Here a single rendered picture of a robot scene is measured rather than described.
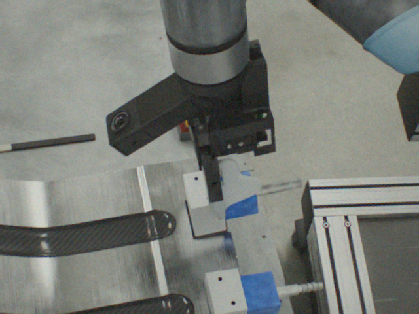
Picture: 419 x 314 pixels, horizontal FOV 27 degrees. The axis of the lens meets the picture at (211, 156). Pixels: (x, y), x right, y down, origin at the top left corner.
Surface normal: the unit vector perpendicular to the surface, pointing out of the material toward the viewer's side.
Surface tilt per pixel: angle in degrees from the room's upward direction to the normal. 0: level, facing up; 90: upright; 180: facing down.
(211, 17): 82
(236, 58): 79
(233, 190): 72
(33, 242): 22
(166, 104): 38
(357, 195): 0
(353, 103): 0
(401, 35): 55
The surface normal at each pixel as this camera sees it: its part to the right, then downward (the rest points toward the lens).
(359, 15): -0.66, 0.30
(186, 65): -0.56, 0.67
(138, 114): -0.55, -0.46
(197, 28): -0.19, 0.77
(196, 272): 0.07, -0.54
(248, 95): 0.20, 0.74
